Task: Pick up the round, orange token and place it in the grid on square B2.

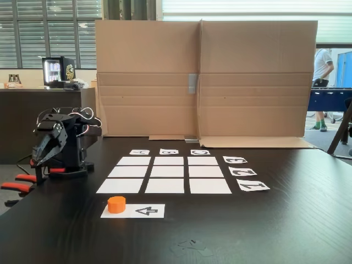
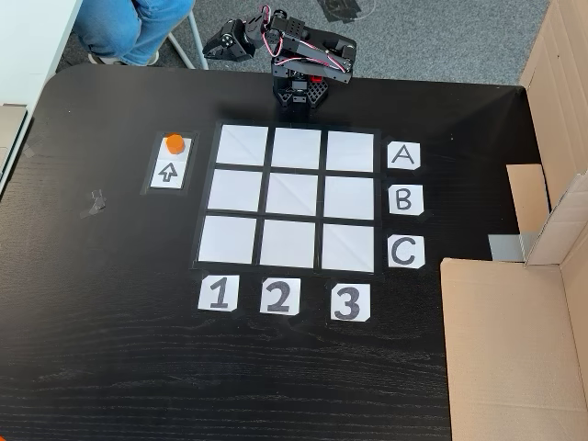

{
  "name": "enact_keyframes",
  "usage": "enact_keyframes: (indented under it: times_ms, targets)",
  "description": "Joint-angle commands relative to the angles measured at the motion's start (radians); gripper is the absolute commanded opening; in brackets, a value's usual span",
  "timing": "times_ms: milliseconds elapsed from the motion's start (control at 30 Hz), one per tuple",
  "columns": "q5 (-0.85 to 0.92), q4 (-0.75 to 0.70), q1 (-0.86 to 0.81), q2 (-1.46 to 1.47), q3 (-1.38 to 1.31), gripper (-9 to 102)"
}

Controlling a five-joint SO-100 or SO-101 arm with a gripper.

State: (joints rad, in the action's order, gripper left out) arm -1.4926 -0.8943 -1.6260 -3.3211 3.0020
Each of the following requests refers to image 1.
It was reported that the round orange token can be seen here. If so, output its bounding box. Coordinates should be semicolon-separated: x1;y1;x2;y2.
107;196;127;214

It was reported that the white blank paper square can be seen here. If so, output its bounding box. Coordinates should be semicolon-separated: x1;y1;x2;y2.
145;178;184;194
107;166;149;178
96;178;144;194
117;156;152;166
153;156;184;166
189;178;232;194
188;166;224;178
150;166;184;178
188;156;219;166

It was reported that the dark brown counter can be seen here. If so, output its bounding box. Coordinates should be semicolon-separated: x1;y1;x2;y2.
0;87;97;165

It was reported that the black bar clamp, orange knob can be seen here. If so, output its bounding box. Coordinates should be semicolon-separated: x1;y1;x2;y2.
29;161;68;186

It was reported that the dark object on counter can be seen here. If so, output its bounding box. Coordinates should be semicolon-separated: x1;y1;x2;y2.
63;81;85;91

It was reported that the black mini fridge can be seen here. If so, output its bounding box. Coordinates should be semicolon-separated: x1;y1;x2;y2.
41;56;75;89

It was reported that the white paper sheet with arrow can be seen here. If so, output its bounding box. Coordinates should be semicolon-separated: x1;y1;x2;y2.
100;203;166;219

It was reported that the grey tape strip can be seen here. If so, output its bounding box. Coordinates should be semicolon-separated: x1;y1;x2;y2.
188;73;198;95

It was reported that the paper sheet with number 3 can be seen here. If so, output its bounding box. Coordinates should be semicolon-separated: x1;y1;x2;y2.
222;156;248;165

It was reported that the paper sheet with number 2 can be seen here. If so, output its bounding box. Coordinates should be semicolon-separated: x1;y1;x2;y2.
228;166;258;177

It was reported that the paper sheet with number 1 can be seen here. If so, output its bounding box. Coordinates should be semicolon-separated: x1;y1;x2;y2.
235;178;271;193

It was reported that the brown cardboard screen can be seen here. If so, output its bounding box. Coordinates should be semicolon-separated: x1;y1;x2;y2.
94;18;318;149

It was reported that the blue locker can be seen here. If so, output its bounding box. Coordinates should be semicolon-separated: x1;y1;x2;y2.
337;51;352;89

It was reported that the black power cable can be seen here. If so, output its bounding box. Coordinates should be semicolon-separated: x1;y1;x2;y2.
15;153;38;175

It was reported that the white servo cable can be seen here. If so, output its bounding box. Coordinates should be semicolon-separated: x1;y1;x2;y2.
68;107;102;138

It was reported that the black clamp with orange handles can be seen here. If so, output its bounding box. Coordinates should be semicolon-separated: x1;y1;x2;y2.
0;173;38;207

